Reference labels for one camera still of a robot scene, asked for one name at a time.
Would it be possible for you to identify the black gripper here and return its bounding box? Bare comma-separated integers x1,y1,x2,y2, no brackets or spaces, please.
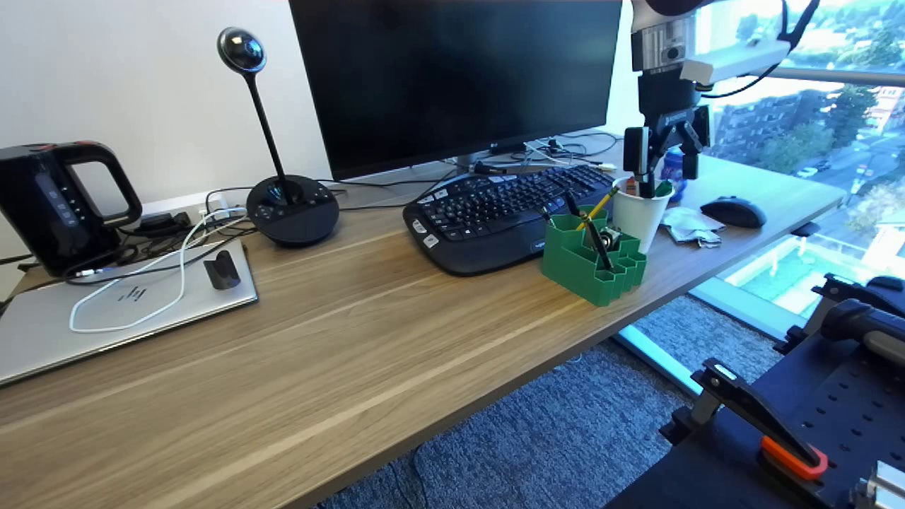
618,67,716,200

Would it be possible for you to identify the white paper cup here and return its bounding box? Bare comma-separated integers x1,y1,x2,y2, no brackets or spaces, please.
607,175,679,257

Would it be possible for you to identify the blue mentos gum bottle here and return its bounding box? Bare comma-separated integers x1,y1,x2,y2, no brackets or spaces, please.
659,148,694,192

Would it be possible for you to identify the white folded cloth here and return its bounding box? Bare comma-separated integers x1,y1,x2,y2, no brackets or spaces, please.
660,203,725,253

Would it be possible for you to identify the yellow pencil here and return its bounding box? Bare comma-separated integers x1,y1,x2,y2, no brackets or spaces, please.
577,185,621,230

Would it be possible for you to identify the dark grey computer mouse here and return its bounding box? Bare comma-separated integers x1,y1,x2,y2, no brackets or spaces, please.
699,192,769,233

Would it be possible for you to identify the black pencil gold print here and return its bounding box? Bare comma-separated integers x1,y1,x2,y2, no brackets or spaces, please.
563,192,617,275

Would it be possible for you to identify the green plastic pen holder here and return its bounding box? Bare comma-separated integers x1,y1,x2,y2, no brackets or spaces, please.
539,210,649,312

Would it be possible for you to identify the black ergonomic keyboard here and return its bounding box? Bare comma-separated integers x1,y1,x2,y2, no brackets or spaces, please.
400,164,618,277

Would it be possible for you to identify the large black monitor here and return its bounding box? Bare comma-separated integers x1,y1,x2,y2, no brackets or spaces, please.
284,0,625,188

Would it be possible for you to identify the black tube clamp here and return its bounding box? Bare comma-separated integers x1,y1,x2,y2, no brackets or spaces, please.
774,272,905,371

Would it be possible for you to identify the black perforated work table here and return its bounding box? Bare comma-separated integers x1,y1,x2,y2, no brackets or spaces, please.
604,323,905,509

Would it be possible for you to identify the black webcam on stand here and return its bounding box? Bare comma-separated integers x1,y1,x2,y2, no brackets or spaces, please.
214,25,342,253

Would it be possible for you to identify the aluminium extrusion profile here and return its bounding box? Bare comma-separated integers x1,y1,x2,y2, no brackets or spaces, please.
851,458,905,509

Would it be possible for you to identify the white power plug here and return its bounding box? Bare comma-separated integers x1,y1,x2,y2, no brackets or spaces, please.
204,189,248,224

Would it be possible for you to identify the small black adapter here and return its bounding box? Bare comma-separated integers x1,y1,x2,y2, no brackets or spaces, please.
201,246,242,294

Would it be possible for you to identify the black power plug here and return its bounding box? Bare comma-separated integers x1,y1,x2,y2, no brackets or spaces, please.
130,210,194,240

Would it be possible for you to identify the black electric kettle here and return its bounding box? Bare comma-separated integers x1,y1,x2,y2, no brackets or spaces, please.
0,138,146,279

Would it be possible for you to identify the silver closed laptop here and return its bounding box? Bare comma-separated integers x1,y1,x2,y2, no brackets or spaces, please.
0,238,263,390

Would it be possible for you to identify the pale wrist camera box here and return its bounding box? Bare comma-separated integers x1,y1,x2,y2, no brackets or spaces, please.
690,36,796,89

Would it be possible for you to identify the black clamp orange handle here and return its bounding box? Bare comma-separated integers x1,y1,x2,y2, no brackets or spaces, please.
690,356,832,486

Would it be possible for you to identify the thin white looped cable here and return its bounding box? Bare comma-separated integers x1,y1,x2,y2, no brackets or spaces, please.
65,210,214,337

